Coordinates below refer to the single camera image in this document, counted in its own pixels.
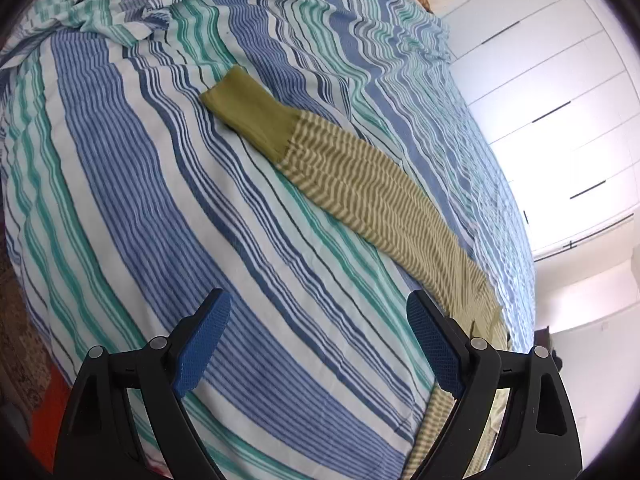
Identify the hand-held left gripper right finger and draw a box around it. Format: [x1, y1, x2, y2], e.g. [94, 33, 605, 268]
[406, 289, 583, 480]

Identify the dark wooden nightstand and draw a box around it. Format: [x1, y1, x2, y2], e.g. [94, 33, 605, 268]
[534, 327, 563, 376]

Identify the patterned rug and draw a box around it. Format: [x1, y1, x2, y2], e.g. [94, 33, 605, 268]
[0, 245, 53, 411]

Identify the green striped cardigan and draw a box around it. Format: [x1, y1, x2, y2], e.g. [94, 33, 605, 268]
[200, 66, 511, 480]

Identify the red knitted blanket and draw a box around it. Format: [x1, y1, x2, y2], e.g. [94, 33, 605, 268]
[42, 362, 73, 406]

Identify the white wardrobe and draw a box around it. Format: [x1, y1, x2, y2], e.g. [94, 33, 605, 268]
[440, 0, 640, 261]

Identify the blue green striped bed sheet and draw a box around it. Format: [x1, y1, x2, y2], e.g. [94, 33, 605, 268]
[0, 0, 538, 480]

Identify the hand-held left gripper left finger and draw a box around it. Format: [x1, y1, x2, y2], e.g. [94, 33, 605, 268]
[65, 287, 233, 480]

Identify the white door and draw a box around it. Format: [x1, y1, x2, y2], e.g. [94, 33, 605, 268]
[532, 225, 636, 341]

